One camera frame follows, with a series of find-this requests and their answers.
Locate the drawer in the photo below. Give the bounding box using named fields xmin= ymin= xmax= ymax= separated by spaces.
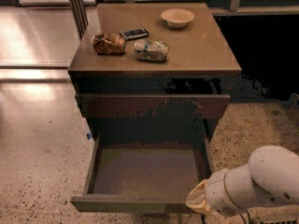
xmin=76 ymin=93 xmax=230 ymax=119
xmin=71 ymin=137 xmax=211 ymax=214

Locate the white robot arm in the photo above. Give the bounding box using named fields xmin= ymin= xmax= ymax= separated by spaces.
xmin=186 ymin=146 xmax=299 ymax=217

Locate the brown wooden drawer cabinet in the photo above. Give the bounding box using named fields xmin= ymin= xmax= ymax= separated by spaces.
xmin=68 ymin=4 xmax=241 ymax=144

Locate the top drawer front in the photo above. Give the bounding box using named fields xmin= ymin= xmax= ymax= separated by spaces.
xmin=76 ymin=93 xmax=230 ymax=119

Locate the blue tape piece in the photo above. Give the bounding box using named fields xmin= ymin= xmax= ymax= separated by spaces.
xmin=87 ymin=133 xmax=93 ymax=140

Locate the white green crumpled bag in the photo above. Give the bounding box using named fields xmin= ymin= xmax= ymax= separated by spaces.
xmin=134 ymin=39 xmax=169 ymax=62

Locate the dark blue snack bar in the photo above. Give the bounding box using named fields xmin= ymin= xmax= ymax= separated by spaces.
xmin=120 ymin=29 xmax=150 ymax=40

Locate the brown crumpled chip bag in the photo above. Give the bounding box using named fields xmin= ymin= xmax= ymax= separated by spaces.
xmin=93 ymin=34 xmax=126 ymax=55

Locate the white bowl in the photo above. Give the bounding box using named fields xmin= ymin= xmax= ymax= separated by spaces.
xmin=161 ymin=8 xmax=194 ymax=29

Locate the black floor cable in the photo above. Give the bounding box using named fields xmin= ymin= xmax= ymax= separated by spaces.
xmin=200 ymin=211 xmax=253 ymax=224

